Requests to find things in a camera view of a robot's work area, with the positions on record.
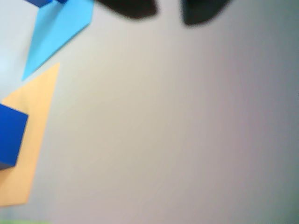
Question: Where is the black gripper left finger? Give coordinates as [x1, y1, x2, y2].
[94, 0, 159, 19]

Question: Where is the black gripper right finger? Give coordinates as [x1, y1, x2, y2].
[181, 0, 232, 26]

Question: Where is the light blue paper square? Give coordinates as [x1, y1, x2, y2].
[21, 0, 94, 82]

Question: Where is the small blue cube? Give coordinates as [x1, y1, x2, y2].
[23, 0, 69, 8]

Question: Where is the orange paper square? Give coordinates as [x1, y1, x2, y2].
[0, 62, 61, 208]

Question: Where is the green paper square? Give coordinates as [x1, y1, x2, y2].
[0, 219, 51, 224]

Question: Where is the medium blue cube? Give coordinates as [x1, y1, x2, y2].
[0, 104, 29, 171]

